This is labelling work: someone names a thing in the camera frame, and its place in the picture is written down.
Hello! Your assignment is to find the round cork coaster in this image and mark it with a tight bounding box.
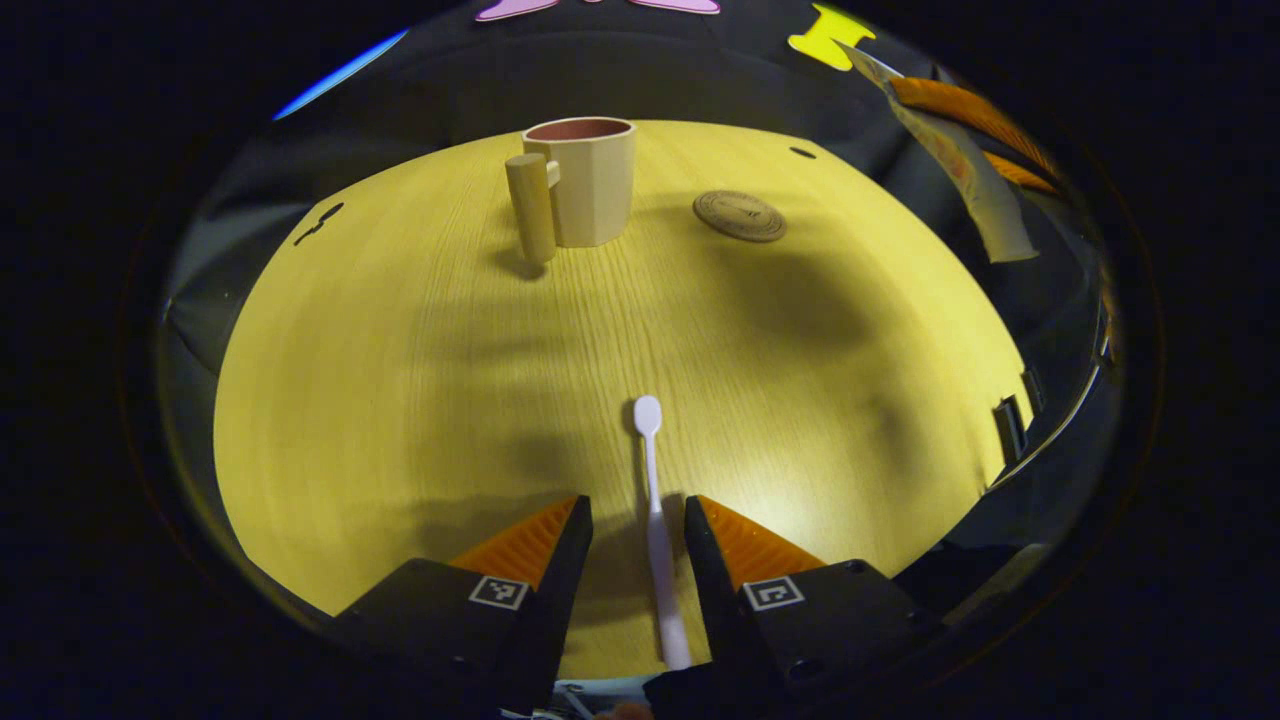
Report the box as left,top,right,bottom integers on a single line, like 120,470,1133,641
693,190,788,244

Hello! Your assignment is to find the pale pink toothbrush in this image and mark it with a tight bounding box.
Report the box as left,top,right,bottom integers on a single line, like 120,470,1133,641
633,395,693,671

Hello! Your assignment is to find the light wooden desktop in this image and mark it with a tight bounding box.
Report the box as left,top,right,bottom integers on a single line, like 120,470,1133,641
213,120,1036,681

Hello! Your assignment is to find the white toothpaste tube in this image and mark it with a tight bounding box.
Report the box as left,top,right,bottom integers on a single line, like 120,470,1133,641
840,42,1041,265

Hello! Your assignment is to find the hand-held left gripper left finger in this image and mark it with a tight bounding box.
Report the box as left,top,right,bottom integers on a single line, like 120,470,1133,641
330,494,595,716

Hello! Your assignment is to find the beige cup with handle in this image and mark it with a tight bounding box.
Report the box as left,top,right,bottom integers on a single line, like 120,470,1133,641
504,117,638,266

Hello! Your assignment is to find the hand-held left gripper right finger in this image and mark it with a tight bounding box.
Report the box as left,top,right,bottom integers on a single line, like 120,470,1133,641
684,494,941,701

